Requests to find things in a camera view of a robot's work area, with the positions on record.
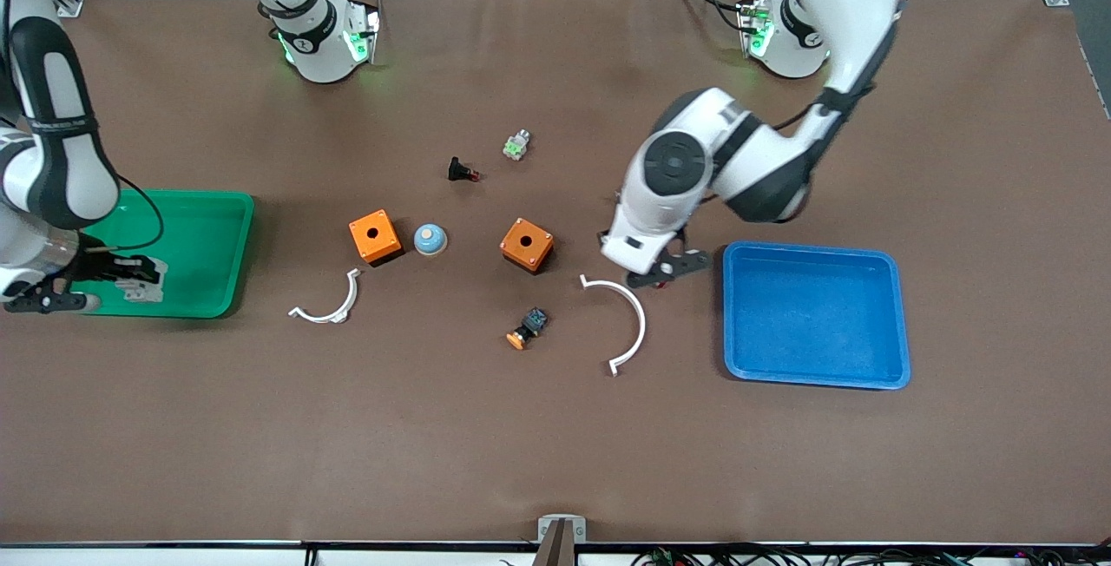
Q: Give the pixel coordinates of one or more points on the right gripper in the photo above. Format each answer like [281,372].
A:
[94,268]

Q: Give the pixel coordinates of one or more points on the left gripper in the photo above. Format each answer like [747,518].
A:
[680,233]

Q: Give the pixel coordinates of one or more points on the white red circuit breaker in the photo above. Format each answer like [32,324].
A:
[143,292]

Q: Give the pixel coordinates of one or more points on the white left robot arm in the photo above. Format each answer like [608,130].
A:
[764,167]

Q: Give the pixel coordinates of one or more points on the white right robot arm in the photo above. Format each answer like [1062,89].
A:
[304,45]

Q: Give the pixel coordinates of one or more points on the large white curved clip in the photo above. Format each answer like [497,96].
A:
[639,316]

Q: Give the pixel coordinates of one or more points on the green plastic tray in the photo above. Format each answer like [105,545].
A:
[204,253]

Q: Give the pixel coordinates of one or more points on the blue plastic tray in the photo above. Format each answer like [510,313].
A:
[816,314]

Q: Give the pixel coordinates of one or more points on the green white push button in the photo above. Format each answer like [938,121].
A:
[516,146]

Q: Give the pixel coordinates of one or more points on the brown table mat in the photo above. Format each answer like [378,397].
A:
[555,444]

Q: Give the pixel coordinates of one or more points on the small white curved clip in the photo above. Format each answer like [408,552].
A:
[348,299]

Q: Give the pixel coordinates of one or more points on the black red indicator light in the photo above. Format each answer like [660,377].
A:
[458,169]

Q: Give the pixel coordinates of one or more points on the blue dome buzzer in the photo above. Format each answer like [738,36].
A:
[430,240]

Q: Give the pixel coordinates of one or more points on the left base connector box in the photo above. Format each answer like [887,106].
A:
[755,28]

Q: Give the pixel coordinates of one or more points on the base connector box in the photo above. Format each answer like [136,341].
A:
[755,28]
[363,35]

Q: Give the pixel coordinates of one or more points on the right base connector box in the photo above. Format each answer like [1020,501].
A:
[363,35]

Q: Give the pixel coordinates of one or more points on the orange button enclosure box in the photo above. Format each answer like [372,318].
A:
[375,236]
[526,245]

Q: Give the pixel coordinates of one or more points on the orange push button switch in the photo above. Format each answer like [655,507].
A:
[529,325]

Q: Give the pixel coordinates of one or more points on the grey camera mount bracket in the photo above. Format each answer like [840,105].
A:
[561,531]

